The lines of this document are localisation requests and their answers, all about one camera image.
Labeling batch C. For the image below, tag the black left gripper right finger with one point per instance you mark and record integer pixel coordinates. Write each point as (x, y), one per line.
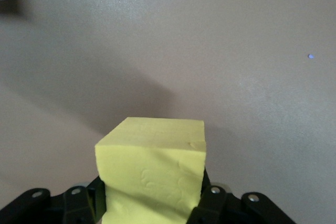
(231, 211)

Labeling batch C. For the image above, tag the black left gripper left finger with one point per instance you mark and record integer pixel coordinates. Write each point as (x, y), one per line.
(52, 208)

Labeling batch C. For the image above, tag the yellow foam cube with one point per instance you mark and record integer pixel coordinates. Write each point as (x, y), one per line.
(149, 161)

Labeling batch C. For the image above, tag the brown table cover mat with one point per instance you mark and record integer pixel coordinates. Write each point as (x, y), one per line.
(210, 51)

